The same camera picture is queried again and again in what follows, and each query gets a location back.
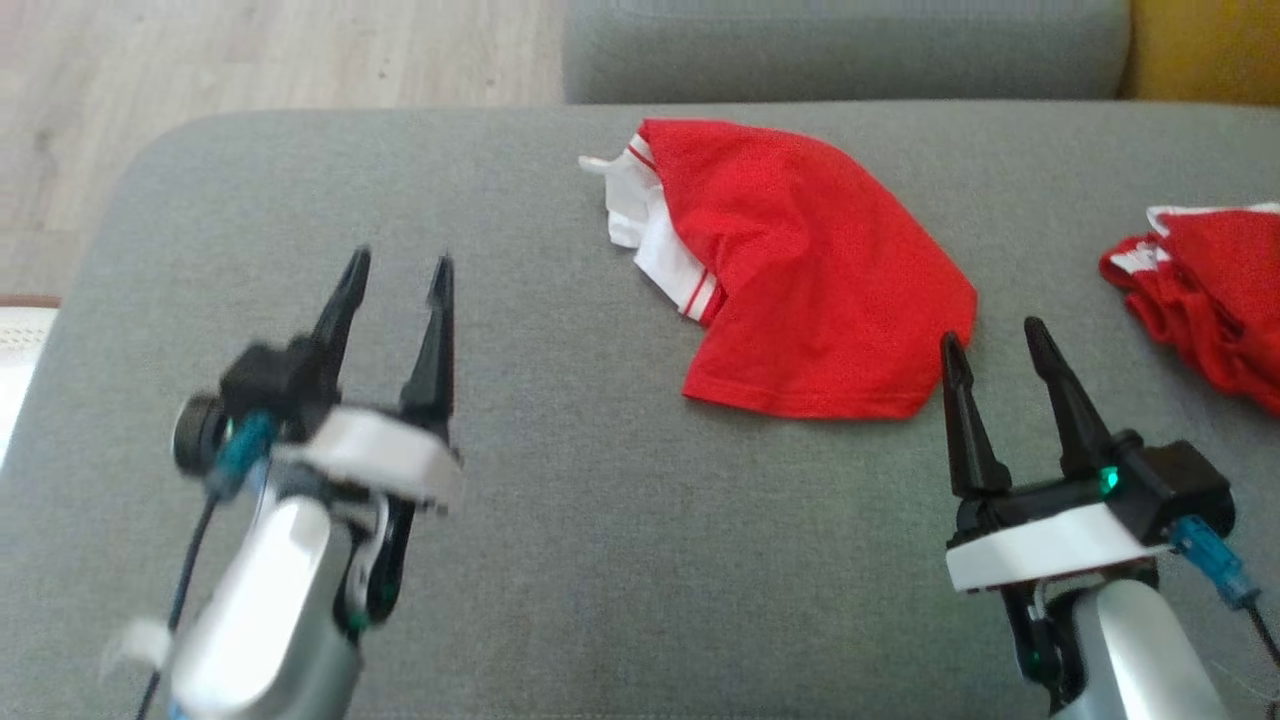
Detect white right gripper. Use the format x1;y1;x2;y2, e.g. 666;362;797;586
940;317;1172;714

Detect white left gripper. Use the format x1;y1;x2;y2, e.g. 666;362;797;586
270;247;467;632

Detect red shorts with white trim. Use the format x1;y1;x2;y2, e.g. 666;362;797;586
1099;203;1280;417

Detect red basketball jersey white sleeves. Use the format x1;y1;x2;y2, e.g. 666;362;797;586
578;118;980;422

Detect grey fabric sofa seat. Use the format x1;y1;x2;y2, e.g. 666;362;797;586
0;100;1280;720

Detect white floor rug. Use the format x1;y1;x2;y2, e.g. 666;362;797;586
0;295;61;463

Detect grey sofa back cushion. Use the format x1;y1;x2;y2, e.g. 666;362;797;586
562;0;1134;105

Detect yellow cushion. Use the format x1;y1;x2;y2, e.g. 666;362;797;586
1120;0;1280;107

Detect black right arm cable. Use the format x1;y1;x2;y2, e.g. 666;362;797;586
1168;515;1280;671

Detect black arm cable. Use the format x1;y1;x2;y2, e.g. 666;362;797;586
135;410;281;720
1168;515;1280;671

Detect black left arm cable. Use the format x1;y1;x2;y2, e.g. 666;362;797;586
135;410;281;720

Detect white left cable label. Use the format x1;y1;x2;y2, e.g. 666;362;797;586
100;618;173;673

